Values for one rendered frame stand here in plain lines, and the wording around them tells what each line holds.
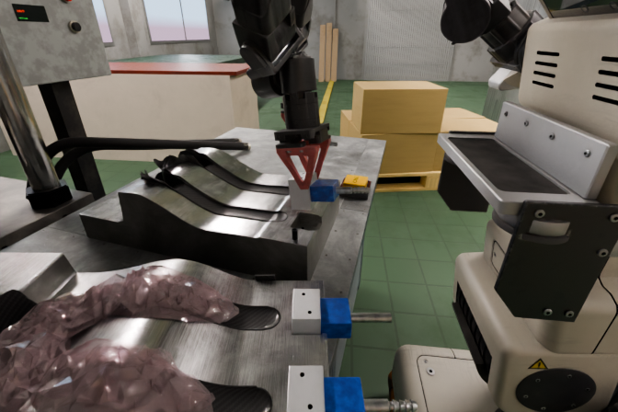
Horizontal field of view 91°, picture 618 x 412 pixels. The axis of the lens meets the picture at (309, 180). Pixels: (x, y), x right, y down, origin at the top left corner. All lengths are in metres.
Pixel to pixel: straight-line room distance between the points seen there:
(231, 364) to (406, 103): 2.24
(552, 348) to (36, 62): 1.30
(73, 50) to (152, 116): 2.22
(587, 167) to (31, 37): 1.22
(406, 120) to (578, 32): 2.05
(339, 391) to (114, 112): 3.45
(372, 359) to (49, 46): 1.55
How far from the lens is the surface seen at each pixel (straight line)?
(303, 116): 0.48
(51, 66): 1.20
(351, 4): 9.61
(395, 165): 2.60
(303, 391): 0.36
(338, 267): 0.60
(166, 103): 3.30
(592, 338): 0.58
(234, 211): 0.63
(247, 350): 0.43
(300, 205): 0.52
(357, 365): 1.45
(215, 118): 3.11
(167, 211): 0.61
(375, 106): 2.40
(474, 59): 10.24
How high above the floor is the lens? 1.20
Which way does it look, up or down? 25 degrees down
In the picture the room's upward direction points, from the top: straight up
